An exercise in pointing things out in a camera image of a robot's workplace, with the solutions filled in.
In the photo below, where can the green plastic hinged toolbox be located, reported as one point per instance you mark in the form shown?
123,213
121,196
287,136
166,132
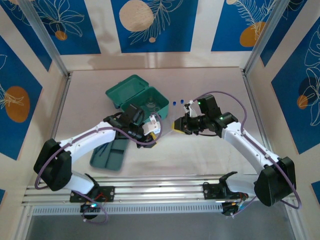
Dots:
127,90

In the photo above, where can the green compartment tray insert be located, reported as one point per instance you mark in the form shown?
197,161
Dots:
112,157

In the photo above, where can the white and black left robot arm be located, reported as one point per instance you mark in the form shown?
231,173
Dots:
87,138

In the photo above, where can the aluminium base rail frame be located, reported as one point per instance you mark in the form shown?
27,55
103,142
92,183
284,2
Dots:
160,190

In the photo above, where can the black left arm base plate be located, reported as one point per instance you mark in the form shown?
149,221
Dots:
110,193

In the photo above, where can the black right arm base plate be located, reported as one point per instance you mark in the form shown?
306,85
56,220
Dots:
210,191

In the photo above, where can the aluminium frame post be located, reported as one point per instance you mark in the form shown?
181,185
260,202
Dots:
45,37
267,37

